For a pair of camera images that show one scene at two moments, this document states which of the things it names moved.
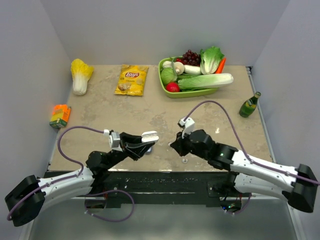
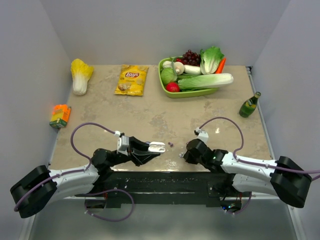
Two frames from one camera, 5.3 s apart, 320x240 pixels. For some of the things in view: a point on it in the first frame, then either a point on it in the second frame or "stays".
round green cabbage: x=168 y=75 stays
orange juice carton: x=60 y=115 stays
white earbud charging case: x=149 y=136 → x=157 y=147
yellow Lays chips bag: x=132 y=80 stays
